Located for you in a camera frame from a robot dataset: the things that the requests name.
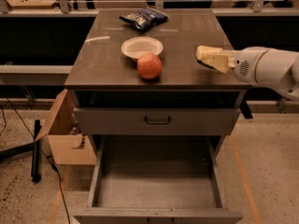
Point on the closed top drawer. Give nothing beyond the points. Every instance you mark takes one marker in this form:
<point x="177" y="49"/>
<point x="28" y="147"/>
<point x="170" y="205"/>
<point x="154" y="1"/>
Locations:
<point x="156" y="121"/>

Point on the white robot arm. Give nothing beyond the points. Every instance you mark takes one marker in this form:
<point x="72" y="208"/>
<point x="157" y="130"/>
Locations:
<point x="274" y="69"/>

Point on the red apple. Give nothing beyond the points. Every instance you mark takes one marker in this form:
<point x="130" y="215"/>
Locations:
<point x="149" y="66"/>

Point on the cardboard box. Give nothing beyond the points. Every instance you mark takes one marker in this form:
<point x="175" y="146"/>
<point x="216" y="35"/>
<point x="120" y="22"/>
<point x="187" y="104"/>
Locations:
<point x="67" y="144"/>

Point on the grey drawer cabinet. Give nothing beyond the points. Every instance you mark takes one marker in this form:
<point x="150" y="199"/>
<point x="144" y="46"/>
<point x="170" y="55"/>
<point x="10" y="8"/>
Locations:
<point x="103" y="77"/>

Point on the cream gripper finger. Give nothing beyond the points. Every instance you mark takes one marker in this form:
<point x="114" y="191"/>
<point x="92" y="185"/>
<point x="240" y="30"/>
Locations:
<point x="220" y="61"/>

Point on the black stand base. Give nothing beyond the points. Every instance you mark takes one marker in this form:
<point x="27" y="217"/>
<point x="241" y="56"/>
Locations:
<point x="33" y="148"/>

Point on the open middle drawer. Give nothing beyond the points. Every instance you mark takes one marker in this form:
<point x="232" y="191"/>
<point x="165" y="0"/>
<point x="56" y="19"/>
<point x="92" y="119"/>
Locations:
<point x="156" y="180"/>

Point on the yellow sponge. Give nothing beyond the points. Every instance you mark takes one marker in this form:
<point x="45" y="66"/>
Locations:
<point x="203" y="51"/>

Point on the blue chip bag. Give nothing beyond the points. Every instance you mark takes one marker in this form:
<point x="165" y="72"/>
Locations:
<point x="145" y="18"/>

